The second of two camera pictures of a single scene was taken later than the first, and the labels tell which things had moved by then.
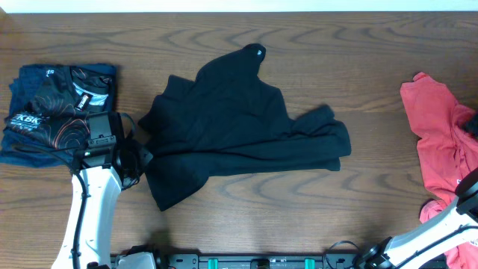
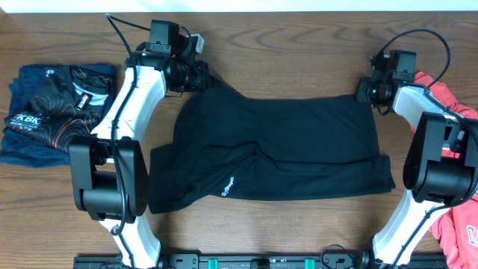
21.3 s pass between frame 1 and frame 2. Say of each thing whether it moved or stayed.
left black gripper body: moved
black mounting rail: stayed
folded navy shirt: stayed
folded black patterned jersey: stayed
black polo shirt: moved
